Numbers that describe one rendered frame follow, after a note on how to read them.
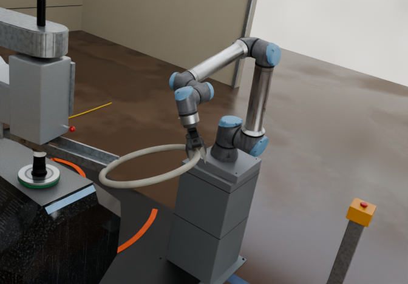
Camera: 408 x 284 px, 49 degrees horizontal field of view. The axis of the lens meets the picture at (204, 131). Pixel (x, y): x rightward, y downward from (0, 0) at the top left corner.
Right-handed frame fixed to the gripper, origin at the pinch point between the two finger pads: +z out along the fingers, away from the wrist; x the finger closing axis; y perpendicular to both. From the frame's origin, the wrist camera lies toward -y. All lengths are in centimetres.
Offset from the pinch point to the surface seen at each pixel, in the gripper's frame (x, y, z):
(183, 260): 22, 86, 99
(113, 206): 54, 54, 33
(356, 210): -76, 2, 45
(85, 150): 56, 24, -12
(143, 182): 25.6, -24.9, -5.6
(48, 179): 80, 30, 0
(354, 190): -165, 223, 146
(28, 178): 90, 30, -3
